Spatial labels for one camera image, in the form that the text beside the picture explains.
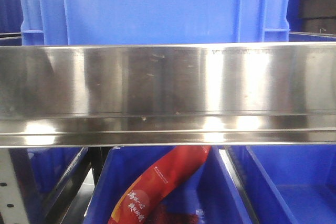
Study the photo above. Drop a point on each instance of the large blue plastic crate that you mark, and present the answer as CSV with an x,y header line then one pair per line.
x,y
117,22

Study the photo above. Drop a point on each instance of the blue bin centre lower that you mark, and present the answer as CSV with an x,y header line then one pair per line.
x,y
209,196

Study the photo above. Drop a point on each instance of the blue bin left lower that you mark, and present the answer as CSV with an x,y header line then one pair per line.
x,y
49,164

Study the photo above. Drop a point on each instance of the blue bin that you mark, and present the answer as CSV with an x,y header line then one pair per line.
x,y
209,196
49,164
288,183

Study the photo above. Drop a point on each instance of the blue bin right lower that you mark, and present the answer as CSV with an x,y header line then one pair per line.
x,y
288,183

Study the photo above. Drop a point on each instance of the red snack package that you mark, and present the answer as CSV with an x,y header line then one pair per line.
x,y
158,181

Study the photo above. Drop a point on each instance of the stainless steel shelf rail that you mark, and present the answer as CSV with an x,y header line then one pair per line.
x,y
212,94

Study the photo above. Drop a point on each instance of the white perforated upright post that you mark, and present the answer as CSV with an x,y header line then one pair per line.
x,y
12,202

